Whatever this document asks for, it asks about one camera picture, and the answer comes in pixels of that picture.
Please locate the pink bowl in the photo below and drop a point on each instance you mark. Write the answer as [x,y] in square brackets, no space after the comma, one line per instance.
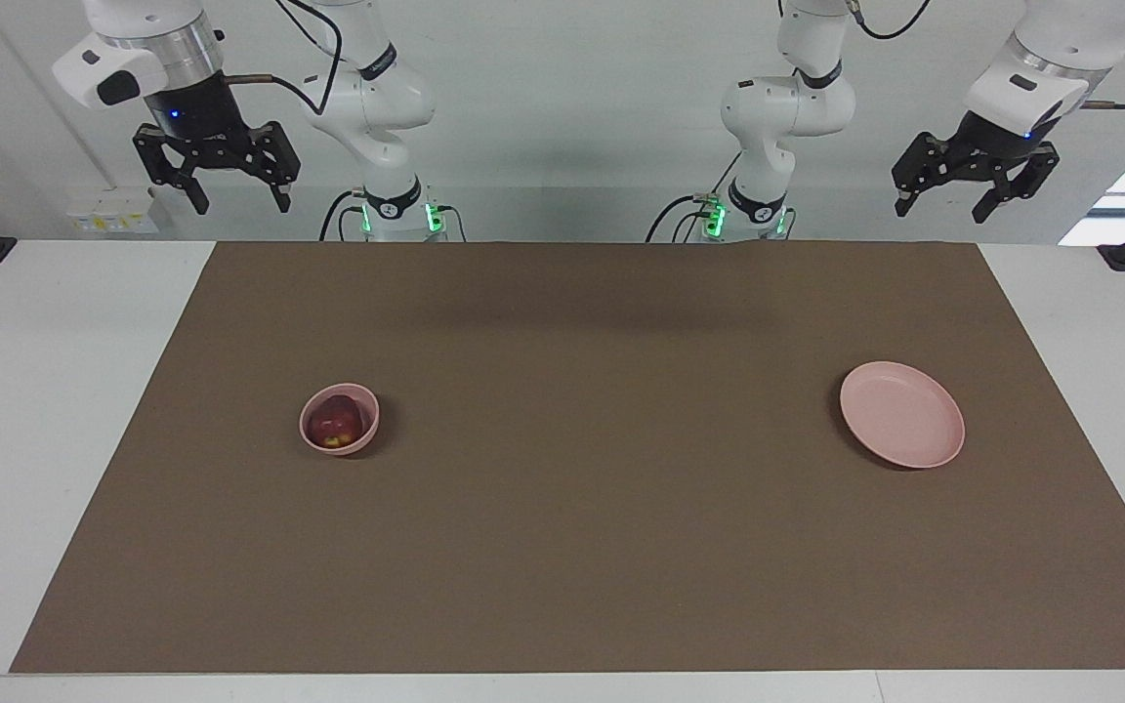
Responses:
[372,415]

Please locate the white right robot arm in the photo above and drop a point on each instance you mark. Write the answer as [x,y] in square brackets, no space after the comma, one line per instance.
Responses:
[367,98]

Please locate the pink plate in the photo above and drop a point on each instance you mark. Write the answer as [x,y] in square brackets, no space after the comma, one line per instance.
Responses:
[904,415]

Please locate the white wall outlet strip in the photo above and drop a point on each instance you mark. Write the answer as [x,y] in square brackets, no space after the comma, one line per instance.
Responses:
[113,215]

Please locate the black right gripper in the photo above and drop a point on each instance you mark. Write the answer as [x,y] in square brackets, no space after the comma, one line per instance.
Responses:
[201,122]

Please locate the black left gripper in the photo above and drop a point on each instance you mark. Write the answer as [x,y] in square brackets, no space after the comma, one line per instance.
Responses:
[997,142]

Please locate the dark red apple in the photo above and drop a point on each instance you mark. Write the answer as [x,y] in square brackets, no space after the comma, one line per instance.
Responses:
[336,422]

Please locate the brown table mat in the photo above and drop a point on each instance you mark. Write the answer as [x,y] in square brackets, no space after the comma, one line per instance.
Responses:
[572,488]

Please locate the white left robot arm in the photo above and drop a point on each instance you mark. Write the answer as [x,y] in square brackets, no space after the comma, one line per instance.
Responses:
[787,107]

